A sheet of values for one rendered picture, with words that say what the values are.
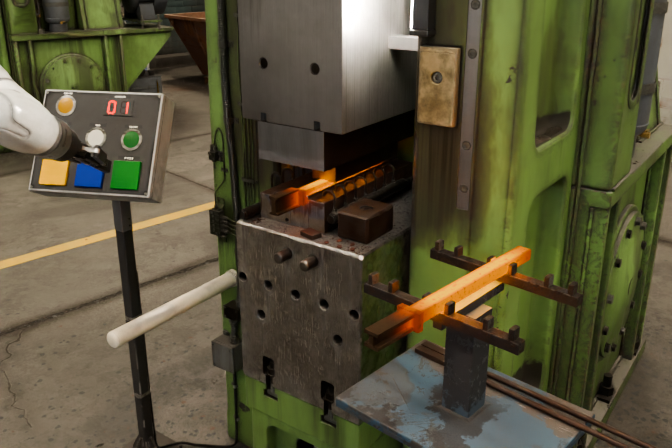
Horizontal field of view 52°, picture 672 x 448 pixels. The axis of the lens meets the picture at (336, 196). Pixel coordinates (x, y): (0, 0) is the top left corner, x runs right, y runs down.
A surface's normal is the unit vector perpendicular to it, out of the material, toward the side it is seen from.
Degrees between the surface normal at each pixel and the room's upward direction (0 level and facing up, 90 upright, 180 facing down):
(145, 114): 60
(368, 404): 0
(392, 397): 0
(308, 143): 90
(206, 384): 0
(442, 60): 90
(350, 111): 90
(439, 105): 90
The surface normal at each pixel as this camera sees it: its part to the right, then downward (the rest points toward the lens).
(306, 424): -0.58, 0.27
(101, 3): 0.59, 0.07
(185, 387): 0.00, -0.95
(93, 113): -0.15, -0.19
